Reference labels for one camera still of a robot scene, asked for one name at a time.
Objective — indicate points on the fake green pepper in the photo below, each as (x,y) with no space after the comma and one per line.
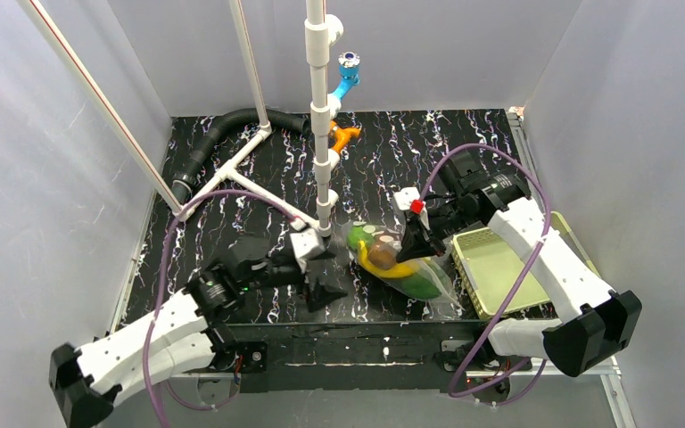
(417,287)

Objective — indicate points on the fake orange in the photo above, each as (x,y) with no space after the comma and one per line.
(382,255)

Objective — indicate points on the fake green apple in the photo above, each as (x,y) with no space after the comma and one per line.
(360,233)

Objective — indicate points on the yellow fake banana bunch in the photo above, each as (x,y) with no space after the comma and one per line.
(400,270)

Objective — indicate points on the blue faucet fixture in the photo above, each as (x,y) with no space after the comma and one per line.
(348,67)

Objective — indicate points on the pale green perforated basket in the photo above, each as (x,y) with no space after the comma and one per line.
(488,267)

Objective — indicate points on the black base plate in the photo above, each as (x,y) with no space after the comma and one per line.
(354,356)

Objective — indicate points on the clear polka dot zip bag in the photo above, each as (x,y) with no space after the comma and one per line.
(436,267)

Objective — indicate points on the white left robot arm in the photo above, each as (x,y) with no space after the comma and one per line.
(188,331)

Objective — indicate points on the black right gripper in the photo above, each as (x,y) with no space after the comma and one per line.
(415,237)

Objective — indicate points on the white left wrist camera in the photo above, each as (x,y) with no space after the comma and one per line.
(306,245)

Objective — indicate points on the white pvc pipe frame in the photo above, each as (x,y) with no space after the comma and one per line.
(322,31)

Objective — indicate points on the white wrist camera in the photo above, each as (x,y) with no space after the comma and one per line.
(306,245)
(408,199)

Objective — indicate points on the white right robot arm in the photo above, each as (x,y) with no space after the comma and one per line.
(594,321)

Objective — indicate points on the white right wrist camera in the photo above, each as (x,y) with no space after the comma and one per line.
(408,199)

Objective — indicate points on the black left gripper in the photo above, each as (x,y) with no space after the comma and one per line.
(309,281)

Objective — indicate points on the orange pipe fitting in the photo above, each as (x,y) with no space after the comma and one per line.
(342,136)

